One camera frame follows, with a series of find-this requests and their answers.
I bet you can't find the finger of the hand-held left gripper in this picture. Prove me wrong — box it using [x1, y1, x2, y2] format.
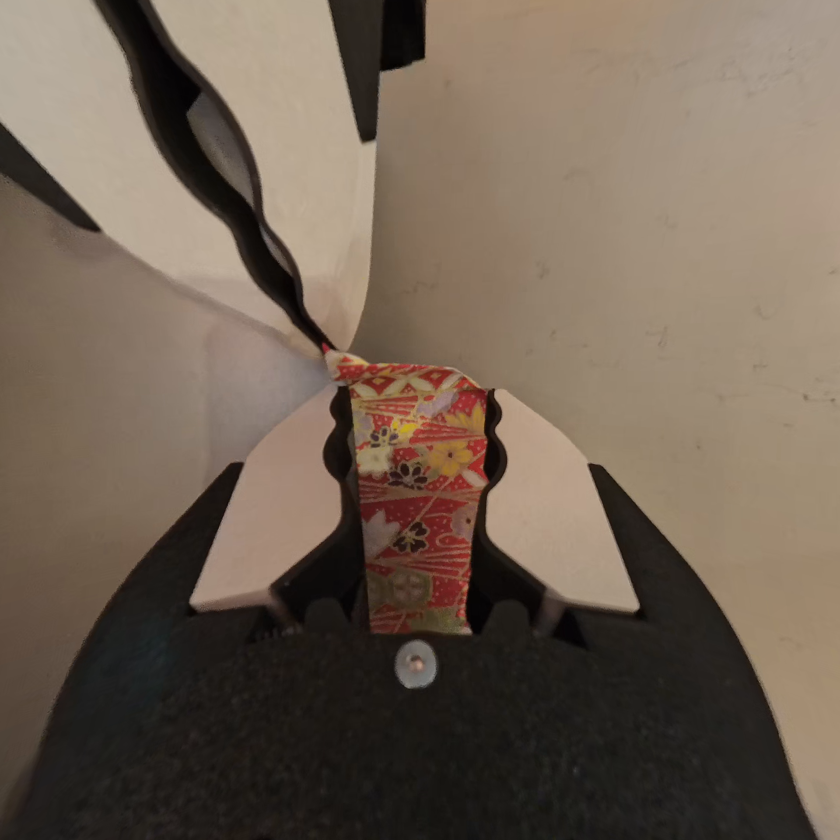
[92, 0, 385, 352]
[0, 0, 329, 358]

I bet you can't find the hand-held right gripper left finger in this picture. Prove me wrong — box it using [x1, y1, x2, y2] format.
[189, 382, 363, 634]

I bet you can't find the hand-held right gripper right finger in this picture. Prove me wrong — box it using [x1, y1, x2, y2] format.
[469, 387, 641, 636]

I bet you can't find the red floral green-backed origami paper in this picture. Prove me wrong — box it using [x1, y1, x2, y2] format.
[323, 350, 492, 636]

